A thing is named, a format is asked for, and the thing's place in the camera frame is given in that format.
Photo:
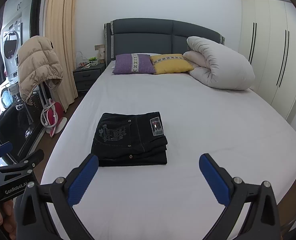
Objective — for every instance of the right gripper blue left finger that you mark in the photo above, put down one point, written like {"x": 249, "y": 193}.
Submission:
{"x": 80, "y": 178}

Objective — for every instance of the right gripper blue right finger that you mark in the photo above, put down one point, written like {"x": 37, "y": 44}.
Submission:
{"x": 217, "y": 178}

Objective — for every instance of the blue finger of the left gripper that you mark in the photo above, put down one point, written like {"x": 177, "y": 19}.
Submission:
{"x": 1, "y": 149}

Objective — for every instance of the black denim pants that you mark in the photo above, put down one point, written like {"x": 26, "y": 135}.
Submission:
{"x": 130, "y": 140}

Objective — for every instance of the person left hand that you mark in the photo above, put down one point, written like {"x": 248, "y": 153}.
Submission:
{"x": 7, "y": 219}

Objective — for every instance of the beige puffer jacket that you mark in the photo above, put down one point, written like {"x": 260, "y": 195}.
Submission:
{"x": 38, "y": 63}

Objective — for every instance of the dark grey nightstand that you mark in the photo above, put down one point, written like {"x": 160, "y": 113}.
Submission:
{"x": 85, "y": 77}

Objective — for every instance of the folded white duvet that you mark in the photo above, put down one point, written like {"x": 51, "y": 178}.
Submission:
{"x": 218, "y": 66}

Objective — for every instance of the purple pillow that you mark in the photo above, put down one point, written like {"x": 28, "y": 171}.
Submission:
{"x": 133, "y": 64}

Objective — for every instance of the yellow pillow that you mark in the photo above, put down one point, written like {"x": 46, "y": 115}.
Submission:
{"x": 170, "y": 63}

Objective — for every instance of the white wardrobe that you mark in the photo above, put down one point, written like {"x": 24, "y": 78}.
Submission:
{"x": 268, "y": 42}

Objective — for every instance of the dark grey padded headboard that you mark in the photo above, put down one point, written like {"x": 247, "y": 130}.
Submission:
{"x": 151, "y": 35}

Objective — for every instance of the beige curtain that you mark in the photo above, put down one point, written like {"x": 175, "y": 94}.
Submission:
{"x": 60, "y": 29}

